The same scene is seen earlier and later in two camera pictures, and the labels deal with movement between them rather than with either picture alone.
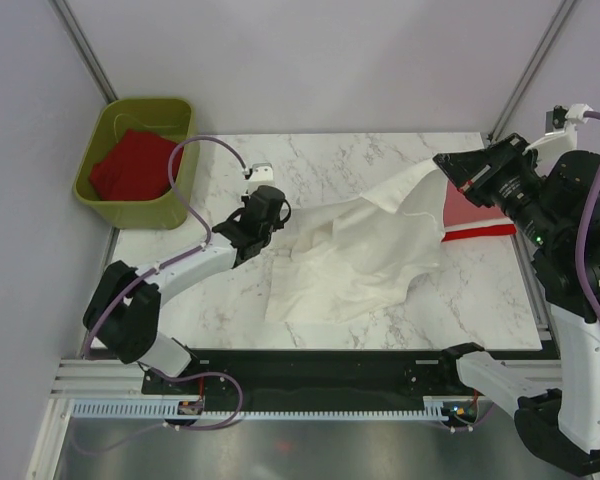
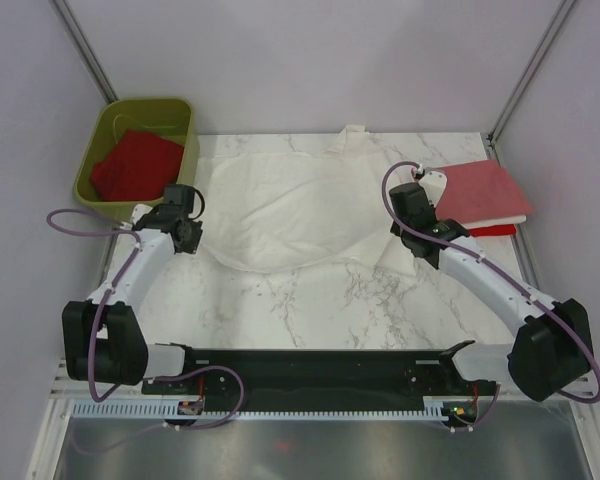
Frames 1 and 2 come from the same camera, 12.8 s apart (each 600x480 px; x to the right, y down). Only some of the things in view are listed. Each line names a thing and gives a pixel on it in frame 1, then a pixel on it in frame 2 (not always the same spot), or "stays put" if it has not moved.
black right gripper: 476,171 → 395,228
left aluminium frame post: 84,46 stays put
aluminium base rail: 83,379 stays put
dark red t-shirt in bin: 135,167 stays put
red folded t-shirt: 478,232 stays put
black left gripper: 277,225 → 191,246
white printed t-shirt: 335,259 → 286,210
